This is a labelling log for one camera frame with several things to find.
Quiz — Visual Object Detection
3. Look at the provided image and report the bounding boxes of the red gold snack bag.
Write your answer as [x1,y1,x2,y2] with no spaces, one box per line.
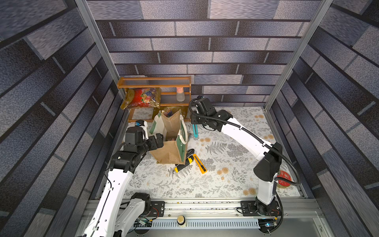
[120,88,161,110]

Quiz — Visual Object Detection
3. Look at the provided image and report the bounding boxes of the black yellow utility knife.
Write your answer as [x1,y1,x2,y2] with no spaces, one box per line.
[170,155,193,174]

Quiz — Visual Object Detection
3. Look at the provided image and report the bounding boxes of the red round tin lid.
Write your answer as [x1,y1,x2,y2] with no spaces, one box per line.
[278,170,292,189]

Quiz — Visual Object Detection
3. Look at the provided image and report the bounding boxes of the small gold lid jar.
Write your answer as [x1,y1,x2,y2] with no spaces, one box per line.
[177,215,186,227]

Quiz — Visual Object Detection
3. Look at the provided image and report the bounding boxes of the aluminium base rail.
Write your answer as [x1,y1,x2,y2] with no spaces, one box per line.
[73,197,335,237]

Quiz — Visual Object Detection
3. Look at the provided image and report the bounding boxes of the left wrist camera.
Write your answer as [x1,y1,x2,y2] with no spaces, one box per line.
[135,119,149,140]

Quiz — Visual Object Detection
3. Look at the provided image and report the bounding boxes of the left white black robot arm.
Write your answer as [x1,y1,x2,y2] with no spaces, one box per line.
[83,120,163,237]

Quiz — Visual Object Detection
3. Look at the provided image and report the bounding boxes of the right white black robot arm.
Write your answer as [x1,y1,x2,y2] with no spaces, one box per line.
[189,96,301,216]

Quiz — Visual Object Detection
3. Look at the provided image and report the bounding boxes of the burlap green Christmas tote bag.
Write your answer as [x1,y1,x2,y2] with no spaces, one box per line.
[150,111,189,165]

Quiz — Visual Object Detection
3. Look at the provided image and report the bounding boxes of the orange utility knife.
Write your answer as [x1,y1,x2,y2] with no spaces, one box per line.
[193,154,207,174]

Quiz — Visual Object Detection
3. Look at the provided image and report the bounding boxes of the wooden two-tier shelf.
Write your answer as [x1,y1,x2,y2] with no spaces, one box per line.
[117,76,192,122]

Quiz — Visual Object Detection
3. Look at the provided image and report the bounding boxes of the teal utility knife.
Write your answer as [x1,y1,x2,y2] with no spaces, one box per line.
[192,124,199,138]

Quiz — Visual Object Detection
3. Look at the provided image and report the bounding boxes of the small pink capped bottle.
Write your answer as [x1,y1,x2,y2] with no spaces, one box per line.
[176,87,185,102]

